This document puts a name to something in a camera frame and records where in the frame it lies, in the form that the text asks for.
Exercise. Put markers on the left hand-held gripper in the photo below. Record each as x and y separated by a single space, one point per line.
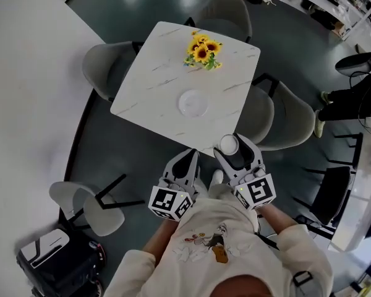
170 201

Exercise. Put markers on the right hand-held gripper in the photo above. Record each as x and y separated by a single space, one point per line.
256 190

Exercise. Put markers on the white cup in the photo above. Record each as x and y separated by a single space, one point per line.
228 144

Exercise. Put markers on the white round dish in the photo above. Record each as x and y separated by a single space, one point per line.
193 103

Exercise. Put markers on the person's right forearm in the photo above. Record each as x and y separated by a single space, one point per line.
275 219

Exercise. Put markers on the person's left forearm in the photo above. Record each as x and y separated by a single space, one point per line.
160 238

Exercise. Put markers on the person's white shoe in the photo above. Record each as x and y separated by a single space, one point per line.
217 176

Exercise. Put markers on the cream trousers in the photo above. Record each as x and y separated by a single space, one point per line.
219 192

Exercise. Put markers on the grey shell chair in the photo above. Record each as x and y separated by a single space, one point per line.
225 11
290 119
103 213
99 67

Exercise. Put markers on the cream printed sweatshirt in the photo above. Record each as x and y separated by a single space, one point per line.
210 227

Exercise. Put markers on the black mesh chair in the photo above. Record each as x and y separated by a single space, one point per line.
332 196

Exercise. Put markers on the sunflower bouquet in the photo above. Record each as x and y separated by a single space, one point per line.
202 51

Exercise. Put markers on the grey office chair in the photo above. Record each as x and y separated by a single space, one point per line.
354 63

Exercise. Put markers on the black equipment case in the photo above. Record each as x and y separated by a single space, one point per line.
62 265

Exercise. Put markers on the black bag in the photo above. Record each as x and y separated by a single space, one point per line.
324 18

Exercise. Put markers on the white shelf unit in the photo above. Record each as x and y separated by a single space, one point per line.
352 2

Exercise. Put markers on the white table with black frame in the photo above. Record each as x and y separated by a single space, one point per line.
363 209

